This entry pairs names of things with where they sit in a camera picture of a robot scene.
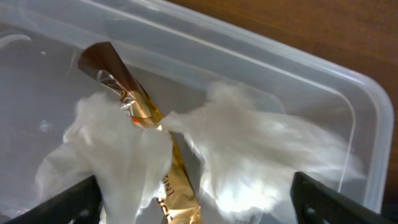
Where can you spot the gold coffee sachet wrapper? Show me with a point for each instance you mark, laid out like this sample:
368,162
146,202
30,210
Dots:
101,62

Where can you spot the white tissue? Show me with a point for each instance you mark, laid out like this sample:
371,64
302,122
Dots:
248,157

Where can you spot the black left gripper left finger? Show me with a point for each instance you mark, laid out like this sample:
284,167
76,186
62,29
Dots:
80,204

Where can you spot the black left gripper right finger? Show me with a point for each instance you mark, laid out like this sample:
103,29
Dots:
315,203

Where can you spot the clear plastic waste bin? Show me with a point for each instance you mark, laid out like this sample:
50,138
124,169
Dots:
175,53

